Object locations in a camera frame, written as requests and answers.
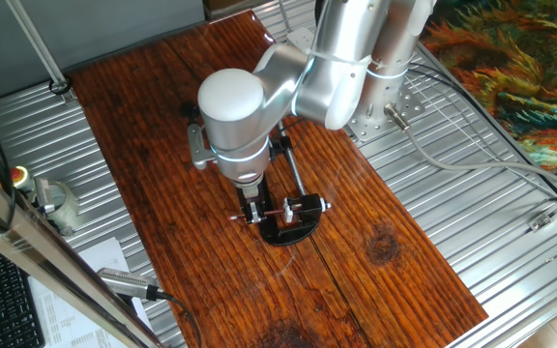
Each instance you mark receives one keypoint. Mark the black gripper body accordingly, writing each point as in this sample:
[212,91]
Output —
[253,194]

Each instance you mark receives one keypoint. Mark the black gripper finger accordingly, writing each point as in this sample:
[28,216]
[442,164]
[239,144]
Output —
[256,212]
[243,211]

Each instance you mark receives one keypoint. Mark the red pencil with eraser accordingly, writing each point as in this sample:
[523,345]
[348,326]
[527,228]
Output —
[273,212]

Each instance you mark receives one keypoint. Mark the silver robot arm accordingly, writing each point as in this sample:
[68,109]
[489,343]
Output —
[240,121]

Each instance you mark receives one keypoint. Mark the black pencil sharpener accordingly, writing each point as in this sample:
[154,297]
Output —
[307,205]

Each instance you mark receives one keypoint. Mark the black C-clamp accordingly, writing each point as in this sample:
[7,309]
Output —
[283,237]

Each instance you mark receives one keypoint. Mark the brown wooden board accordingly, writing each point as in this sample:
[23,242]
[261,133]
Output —
[211,270]

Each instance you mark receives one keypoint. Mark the dark brown box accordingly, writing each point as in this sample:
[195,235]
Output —
[227,7]

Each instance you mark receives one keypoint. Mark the printed paper sheets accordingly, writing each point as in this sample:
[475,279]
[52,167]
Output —
[66,319]

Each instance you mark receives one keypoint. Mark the red emergency stop button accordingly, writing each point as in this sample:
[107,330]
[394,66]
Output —
[19,175]

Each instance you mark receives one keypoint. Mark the black keyboard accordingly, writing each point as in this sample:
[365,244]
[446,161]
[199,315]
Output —
[3,309]

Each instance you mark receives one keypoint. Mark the colourful painted cloth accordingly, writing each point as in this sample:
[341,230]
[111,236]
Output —
[525,72]

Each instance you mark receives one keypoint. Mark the wrist camera on silver bracket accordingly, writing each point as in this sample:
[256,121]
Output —
[198,150]

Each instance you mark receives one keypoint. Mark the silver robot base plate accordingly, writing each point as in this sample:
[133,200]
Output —
[363,130]

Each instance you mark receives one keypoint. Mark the silver metal bracket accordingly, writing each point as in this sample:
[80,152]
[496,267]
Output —
[44,193]

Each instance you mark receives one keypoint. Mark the steel frame bar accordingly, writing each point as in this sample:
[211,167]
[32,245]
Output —
[41,256]

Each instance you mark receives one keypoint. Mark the aluminium frame post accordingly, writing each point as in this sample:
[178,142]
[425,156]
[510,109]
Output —
[37,43]

